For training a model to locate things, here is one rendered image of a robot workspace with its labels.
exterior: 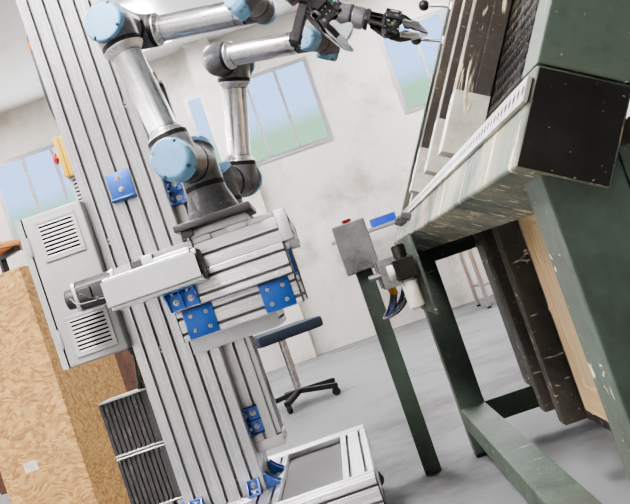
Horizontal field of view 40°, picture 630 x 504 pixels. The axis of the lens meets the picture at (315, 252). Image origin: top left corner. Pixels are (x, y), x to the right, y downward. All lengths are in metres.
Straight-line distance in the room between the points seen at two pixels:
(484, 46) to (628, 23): 0.75
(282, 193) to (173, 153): 7.79
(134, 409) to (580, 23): 2.05
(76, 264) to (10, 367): 1.41
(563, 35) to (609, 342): 0.34
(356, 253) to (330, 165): 7.11
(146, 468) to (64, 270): 0.66
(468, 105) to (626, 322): 0.82
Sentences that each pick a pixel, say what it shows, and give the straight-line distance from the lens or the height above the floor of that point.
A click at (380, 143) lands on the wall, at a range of 10.18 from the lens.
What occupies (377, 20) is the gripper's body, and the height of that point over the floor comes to 1.51.
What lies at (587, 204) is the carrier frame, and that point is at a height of 0.74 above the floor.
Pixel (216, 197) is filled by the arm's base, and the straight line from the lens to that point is 2.45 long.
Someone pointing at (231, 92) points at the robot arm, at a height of 1.49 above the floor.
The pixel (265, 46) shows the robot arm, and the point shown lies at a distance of 2.88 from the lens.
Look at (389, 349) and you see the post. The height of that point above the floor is 0.46.
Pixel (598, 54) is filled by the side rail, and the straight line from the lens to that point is 1.02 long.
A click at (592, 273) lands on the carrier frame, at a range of 0.99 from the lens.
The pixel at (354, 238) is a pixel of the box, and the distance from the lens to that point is 3.03.
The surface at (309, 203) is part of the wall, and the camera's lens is 10.07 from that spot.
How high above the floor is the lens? 0.75
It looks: 2 degrees up
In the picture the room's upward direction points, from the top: 19 degrees counter-clockwise
